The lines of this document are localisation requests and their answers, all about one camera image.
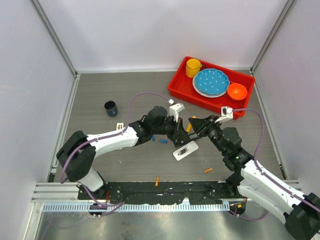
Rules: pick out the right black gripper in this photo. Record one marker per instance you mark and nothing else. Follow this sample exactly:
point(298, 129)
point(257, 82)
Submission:
point(202, 125)

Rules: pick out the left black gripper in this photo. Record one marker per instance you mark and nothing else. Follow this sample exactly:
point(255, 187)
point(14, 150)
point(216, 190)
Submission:
point(180, 133)

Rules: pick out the orange handle screwdriver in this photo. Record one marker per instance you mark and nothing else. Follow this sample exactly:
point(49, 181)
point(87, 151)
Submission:
point(189, 127)

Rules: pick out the orange battery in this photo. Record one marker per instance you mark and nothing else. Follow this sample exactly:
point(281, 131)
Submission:
point(208, 170)
point(157, 181)

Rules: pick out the white remote orange batteries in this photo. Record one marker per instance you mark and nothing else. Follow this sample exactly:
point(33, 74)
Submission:
point(119, 125)

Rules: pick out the black remote control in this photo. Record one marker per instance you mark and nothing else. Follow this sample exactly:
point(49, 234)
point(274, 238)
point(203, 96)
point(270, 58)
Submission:
point(194, 136)

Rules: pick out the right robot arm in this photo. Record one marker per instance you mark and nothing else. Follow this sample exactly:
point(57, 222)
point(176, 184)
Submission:
point(299, 212)

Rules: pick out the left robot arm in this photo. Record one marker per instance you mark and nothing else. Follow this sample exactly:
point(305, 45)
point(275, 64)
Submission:
point(77, 155)

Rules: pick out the grey plate underneath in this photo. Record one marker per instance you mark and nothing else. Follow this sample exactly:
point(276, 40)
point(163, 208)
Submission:
point(205, 94)

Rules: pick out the blue dotted plate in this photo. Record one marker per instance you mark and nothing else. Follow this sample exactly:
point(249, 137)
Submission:
point(212, 81)

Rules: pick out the orange bowl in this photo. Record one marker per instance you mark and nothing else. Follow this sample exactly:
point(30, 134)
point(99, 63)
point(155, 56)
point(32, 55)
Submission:
point(237, 92)

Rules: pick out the yellow mug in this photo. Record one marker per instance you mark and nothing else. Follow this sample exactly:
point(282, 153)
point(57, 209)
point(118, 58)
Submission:
point(193, 66)

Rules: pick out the dark blue mug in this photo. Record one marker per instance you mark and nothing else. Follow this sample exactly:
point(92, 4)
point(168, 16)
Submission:
point(111, 108)

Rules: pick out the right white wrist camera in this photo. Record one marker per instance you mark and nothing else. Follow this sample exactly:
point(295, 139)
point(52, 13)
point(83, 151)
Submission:
point(226, 114)

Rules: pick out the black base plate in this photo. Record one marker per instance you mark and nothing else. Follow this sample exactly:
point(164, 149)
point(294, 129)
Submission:
point(166, 193)

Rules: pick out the slotted cable duct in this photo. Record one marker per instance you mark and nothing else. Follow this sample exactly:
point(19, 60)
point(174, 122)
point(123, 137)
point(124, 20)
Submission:
point(89, 207)

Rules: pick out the aluminium frame rail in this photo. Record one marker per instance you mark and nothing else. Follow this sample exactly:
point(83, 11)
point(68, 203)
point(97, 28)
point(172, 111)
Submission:
point(51, 192)

